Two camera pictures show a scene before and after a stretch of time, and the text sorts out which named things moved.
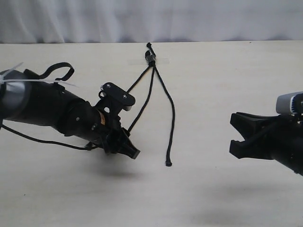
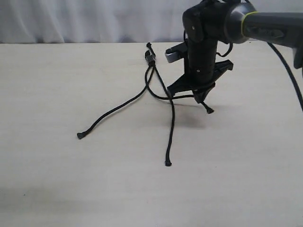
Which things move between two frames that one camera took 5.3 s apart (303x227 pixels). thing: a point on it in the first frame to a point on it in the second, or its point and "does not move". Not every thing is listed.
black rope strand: [147, 101] to [209, 111]
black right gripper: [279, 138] to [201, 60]
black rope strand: [168, 161] does not move
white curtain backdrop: [71, 21] does not move
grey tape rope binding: [150, 56] does not move
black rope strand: [138, 79] to [80, 135]
